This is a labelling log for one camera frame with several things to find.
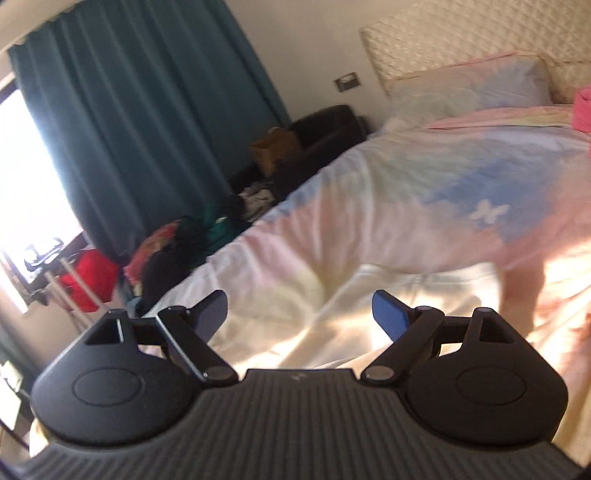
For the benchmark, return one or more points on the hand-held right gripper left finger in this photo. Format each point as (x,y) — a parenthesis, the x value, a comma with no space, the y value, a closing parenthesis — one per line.
(214,314)

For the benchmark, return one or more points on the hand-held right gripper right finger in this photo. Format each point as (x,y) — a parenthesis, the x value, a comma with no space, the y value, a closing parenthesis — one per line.
(388,314)

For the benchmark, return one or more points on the white pants with black stripe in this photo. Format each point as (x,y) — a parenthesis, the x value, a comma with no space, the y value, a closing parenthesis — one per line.
(323,314)

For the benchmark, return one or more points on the pile of mixed clothes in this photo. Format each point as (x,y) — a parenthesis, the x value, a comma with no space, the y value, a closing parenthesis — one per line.
(184,244)

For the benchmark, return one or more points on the pastel tie-dye duvet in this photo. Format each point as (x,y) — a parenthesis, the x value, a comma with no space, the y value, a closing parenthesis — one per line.
(415,194)

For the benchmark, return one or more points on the red bag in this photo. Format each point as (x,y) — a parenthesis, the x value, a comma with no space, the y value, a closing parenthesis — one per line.
(90,279)

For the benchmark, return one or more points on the white tripod stand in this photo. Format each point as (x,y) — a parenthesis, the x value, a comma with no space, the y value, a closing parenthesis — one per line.
(69,295)

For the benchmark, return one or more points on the brown paper bag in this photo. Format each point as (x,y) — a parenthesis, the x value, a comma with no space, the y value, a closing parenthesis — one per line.
(274,150)

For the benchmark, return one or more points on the black armchair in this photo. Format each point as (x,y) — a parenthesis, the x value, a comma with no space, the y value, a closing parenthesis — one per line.
(318,134)

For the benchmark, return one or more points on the teal curtain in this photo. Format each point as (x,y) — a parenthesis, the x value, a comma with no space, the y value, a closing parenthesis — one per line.
(152,101)

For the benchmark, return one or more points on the bright window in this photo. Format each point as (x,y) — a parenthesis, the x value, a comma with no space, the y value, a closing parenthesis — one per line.
(27,184)

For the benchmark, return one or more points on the pastel tie-dye pillow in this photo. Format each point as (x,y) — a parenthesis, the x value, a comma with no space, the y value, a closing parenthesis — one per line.
(471,85)

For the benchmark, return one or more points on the pink cloth item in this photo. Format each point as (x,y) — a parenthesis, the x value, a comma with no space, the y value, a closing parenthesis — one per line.
(582,108)

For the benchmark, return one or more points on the metal wall switch plate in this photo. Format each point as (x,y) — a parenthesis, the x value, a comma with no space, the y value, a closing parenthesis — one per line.
(347,82)

